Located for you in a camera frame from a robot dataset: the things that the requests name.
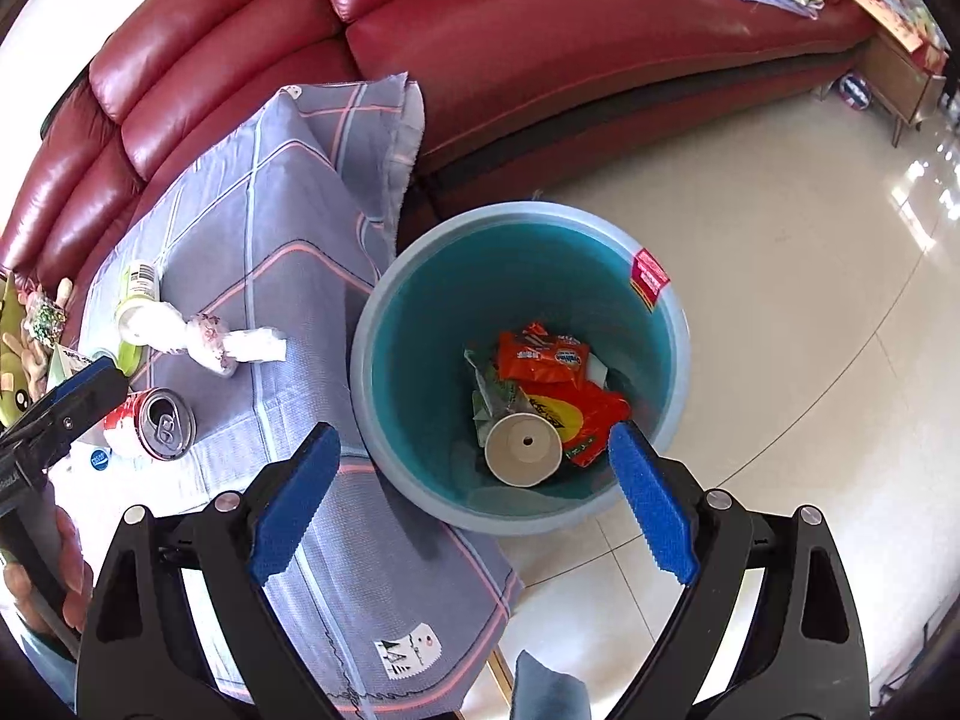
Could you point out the small red snack packet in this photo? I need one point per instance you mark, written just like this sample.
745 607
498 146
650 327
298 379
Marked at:
540 356

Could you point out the bag of glitter beads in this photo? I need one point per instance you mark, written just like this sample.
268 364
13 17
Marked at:
43 319

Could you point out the green plush toy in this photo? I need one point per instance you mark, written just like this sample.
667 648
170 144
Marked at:
9 307

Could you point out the red leather sofa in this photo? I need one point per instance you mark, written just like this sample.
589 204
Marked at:
525 52

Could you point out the blue and white ball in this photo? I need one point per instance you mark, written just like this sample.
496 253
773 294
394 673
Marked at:
851 90

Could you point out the person's left hand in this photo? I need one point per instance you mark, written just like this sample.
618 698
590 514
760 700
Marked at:
73 566

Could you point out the clear plastic bag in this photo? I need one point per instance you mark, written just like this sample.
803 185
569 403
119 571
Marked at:
255 345

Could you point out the teal plastic bin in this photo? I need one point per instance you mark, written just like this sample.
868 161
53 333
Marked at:
420 300

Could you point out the person's leg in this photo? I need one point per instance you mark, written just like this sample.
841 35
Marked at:
547 690

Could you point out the pink paper cup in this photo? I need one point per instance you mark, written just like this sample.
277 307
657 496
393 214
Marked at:
521 450

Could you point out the beige plush toy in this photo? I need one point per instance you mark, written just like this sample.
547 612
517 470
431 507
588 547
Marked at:
66 291

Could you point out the wooden cabinet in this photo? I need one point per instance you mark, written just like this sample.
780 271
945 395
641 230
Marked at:
900 75

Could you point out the large red snack packet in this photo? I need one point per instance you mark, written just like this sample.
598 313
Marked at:
592 412

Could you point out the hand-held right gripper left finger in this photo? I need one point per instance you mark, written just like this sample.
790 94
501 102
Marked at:
292 502

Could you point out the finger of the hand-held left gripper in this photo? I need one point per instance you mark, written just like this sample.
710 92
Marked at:
86 394

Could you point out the grey plaid cloth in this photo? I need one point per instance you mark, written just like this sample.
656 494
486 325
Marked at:
300 277

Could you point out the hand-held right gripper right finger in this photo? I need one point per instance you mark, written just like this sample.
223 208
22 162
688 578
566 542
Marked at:
652 502

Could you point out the lime green lid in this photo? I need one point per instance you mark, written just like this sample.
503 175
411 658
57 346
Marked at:
133 358

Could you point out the white pill bottle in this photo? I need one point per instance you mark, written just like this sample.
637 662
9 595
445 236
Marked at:
139 285

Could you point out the red soda can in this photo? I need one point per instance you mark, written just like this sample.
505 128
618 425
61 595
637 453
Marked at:
161 427

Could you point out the green paper wrapper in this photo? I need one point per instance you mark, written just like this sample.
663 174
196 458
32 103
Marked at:
495 394

